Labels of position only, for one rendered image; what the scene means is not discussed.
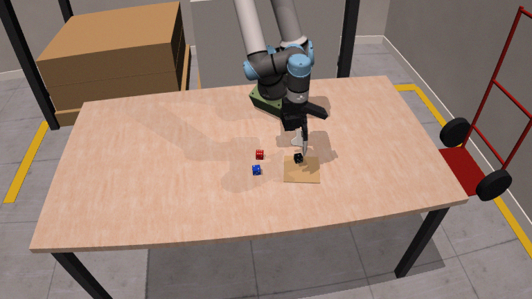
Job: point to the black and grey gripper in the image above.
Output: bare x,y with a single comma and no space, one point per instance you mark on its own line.
292,116

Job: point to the blue die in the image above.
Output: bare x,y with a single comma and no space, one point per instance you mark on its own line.
256,169

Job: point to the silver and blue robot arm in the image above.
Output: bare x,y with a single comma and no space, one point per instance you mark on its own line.
266,63

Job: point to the tan flat mat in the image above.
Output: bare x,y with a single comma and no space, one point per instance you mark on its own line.
305,172

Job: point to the red die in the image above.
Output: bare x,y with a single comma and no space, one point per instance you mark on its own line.
259,154

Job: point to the black die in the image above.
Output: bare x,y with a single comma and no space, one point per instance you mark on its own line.
298,158

